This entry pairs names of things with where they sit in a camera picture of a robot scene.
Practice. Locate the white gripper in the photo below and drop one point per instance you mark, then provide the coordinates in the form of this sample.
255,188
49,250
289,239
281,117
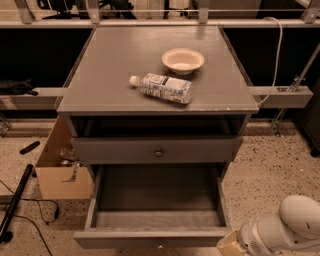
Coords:
250,236

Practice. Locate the grey drawer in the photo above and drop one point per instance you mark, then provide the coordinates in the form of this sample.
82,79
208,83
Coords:
155,206
142,150

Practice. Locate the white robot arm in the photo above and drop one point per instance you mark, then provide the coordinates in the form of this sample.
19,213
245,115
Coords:
294,227

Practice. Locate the round metal drawer knob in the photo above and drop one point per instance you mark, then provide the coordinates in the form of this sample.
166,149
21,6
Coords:
158,152

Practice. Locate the grey wooden drawer cabinet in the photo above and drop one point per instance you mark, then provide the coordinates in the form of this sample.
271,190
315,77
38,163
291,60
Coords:
100,103

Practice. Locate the metal diagonal strut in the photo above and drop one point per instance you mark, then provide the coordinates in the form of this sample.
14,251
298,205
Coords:
293,88

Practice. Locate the clear plastic water bottle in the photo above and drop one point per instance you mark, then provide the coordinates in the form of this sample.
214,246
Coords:
163,87

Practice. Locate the items inside cardboard box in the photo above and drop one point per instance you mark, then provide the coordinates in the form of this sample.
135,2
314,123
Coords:
68,158

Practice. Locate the open cardboard box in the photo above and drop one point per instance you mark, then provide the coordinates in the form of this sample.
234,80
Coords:
58,177

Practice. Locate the white paper bowl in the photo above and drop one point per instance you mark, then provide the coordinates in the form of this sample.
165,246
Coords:
182,61

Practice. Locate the small black remote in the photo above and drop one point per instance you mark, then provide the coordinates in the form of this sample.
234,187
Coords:
29,148

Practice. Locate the black pole on floor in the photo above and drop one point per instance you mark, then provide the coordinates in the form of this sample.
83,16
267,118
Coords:
5,234

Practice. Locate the black bag on shelf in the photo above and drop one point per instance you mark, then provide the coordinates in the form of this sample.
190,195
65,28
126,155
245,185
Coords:
17,87

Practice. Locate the metal rail frame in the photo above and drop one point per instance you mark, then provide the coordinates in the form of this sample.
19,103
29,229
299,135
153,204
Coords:
18,14

